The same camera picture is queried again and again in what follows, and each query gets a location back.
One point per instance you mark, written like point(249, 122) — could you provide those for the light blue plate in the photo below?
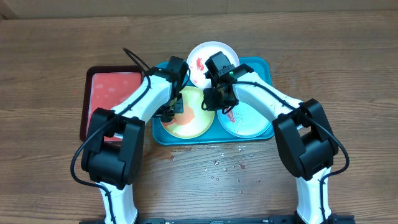
point(243, 121)

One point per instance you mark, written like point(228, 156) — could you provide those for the green rimmed plate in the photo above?
point(194, 121)

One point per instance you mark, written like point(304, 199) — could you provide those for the teal plastic tray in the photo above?
point(216, 133)

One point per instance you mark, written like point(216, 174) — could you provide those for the dark red water tray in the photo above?
point(106, 87)

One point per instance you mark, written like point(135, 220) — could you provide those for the white plate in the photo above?
point(200, 54)

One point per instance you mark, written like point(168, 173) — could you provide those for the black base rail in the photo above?
point(273, 219)

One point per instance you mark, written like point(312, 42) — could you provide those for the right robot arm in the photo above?
point(301, 129)

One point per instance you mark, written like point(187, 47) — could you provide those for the dark green sponge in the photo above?
point(166, 118)

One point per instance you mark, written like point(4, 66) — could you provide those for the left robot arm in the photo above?
point(113, 149)

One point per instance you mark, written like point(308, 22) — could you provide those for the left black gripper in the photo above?
point(178, 108)

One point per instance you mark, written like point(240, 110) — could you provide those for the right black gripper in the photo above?
point(214, 106)

